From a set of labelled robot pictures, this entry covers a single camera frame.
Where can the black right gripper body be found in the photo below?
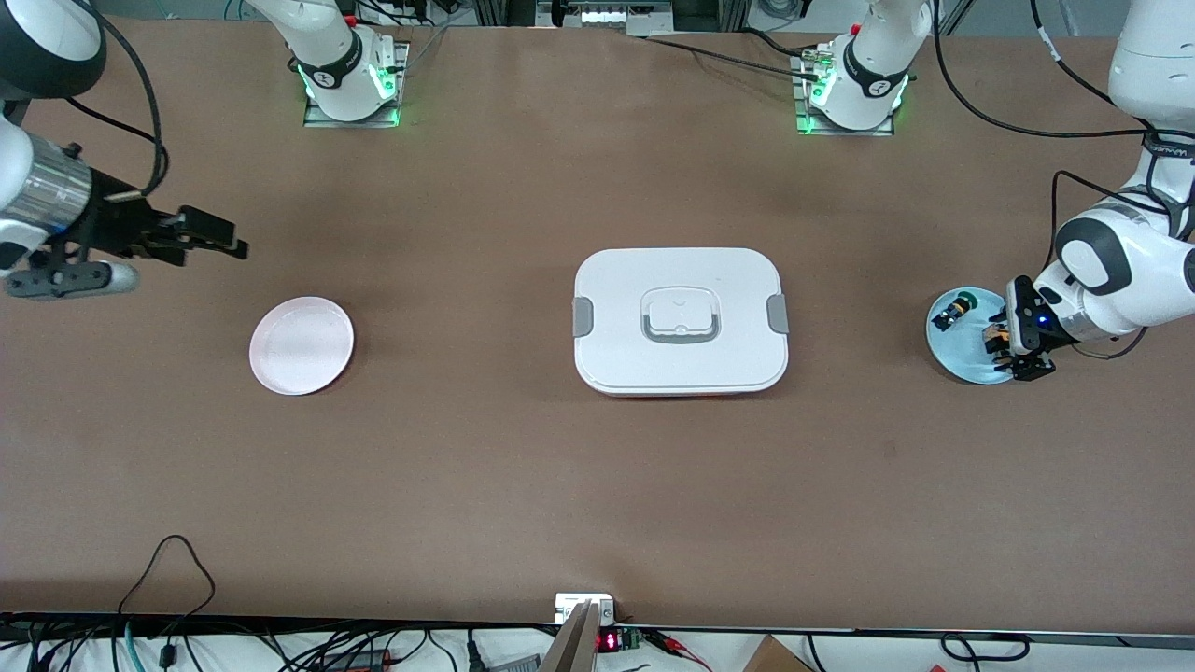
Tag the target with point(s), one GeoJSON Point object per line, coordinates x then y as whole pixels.
{"type": "Point", "coordinates": [114, 227]}

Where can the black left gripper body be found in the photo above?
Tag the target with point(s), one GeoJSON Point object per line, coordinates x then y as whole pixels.
{"type": "Point", "coordinates": [1021, 318]}

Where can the orange push-button switch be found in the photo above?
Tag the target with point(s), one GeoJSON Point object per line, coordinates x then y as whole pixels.
{"type": "Point", "coordinates": [997, 342]}

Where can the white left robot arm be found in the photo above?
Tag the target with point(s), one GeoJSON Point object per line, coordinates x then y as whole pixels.
{"type": "Point", "coordinates": [1148, 56]}

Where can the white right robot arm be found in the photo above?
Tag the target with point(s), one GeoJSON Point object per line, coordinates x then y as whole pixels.
{"type": "Point", "coordinates": [331, 56]}

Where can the light blue round plate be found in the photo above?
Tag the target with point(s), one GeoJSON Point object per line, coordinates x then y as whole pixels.
{"type": "Point", "coordinates": [962, 359]}

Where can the pink round plate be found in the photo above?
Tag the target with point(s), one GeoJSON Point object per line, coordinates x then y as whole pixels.
{"type": "Point", "coordinates": [301, 347]}

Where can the white lidded container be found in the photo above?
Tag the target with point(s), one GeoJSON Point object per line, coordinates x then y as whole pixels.
{"type": "Point", "coordinates": [681, 359]}

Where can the brown cardboard piece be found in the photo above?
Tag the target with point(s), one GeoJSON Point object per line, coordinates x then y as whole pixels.
{"type": "Point", "coordinates": [775, 655]}

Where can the red clip leads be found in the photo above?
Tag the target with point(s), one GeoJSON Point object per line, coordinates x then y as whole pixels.
{"type": "Point", "coordinates": [677, 646]}

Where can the small board with red display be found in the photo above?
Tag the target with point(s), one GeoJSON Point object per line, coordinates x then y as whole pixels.
{"type": "Point", "coordinates": [611, 641]}

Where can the white mounting block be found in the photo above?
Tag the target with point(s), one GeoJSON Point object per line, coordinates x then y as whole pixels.
{"type": "Point", "coordinates": [569, 605]}

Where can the grey angled bar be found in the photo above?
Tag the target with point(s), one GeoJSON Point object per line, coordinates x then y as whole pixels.
{"type": "Point", "coordinates": [571, 644]}

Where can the green push-button switch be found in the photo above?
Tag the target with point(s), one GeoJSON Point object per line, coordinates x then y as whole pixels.
{"type": "Point", "coordinates": [954, 311]}

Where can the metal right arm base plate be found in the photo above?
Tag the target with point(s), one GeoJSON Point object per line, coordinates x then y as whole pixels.
{"type": "Point", "coordinates": [317, 119]}

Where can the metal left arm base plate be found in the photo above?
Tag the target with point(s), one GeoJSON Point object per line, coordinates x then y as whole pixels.
{"type": "Point", "coordinates": [812, 129]}

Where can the aluminium frame with light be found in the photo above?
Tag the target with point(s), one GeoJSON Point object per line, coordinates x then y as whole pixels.
{"type": "Point", "coordinates": [607, 17]}

